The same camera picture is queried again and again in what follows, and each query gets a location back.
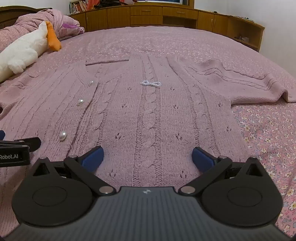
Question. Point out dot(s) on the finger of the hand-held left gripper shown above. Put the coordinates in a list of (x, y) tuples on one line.
[(1, 134), (32, 141)]

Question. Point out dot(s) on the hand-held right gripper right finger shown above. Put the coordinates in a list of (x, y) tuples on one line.
[(200, 158)]

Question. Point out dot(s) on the orange cloth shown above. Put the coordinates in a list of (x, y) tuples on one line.
[(93, 4)]

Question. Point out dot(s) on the white goose plush toy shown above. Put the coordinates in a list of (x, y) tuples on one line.
[(20, 51)]

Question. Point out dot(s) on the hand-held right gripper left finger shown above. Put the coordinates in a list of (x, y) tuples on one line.
[(95, 157)]

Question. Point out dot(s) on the pink knit cardigan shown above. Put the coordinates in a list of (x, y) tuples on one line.
[(148, 120)]

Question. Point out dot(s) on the wooden cabinet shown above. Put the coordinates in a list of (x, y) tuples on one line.
[(148, 14)]

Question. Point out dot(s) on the row of books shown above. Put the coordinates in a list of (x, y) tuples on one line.
[(78, 6)]

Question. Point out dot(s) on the small dark trinkets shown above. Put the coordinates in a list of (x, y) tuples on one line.
[(241, 38)]

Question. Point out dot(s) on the dark wooden headboard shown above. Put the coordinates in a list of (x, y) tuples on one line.
[(9, 11)]

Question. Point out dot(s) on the pink floral bed sheet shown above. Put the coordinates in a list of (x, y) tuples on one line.
[(266, 129)]

